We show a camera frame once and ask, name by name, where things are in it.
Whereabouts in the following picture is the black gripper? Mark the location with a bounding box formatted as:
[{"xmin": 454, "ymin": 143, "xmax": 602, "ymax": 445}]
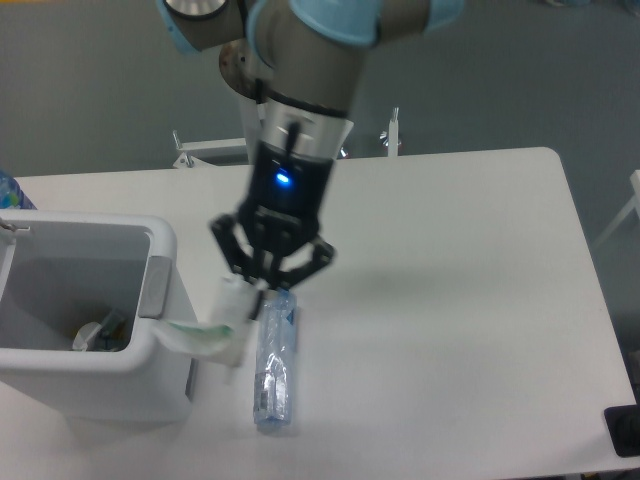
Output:
[{"xmin": 209, "ymin": 142, "xmax": 336, "ymax": 290}]

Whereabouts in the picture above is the crushed clear plastic bottle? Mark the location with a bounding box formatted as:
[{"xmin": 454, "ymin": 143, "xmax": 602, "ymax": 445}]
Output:
[{"xmin": 253, "ymin": 289, "xmax": 298, "ymax": 434}]

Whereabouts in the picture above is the white face mask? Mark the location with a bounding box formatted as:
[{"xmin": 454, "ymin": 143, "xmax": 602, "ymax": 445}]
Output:
[{"xmin": 153, "ymin": 275, "xmax": 265, "ymax": 369}]

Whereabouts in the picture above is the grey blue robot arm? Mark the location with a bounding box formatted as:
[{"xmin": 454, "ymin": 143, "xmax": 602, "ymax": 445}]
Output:
[{"xmin": 157, "ymin": 1, "xmax": 464, "ymax": 290}]

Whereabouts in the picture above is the trash inside the can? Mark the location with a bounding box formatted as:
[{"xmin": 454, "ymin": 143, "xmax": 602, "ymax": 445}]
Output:
[{"xmin": 71, "ymin": 309, "xmax": 127, "ymax": 352}]

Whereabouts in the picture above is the white open trash can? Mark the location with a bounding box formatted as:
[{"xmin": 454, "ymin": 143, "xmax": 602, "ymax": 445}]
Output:
[{"xmin": 1, "ymin": 209, "xmax": 195, "ymax": 422}]

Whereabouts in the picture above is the black clamp at table edge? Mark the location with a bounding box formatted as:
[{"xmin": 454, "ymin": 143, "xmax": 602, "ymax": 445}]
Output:
[{"xmin": 604, "ymin": 404, "xmax": 639, "ymax": 458}]

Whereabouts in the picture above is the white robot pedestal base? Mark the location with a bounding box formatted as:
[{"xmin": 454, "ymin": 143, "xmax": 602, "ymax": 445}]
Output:
[{"xmin": 171, "ymin": 39, "xmax": 404, "ymax": 170}]

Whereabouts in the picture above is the white frame at right edge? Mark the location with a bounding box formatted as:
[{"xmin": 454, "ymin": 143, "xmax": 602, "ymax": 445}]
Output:
[{"xmin": 592, "ymin": 170, "xmax": 639, "ymax": 249}]

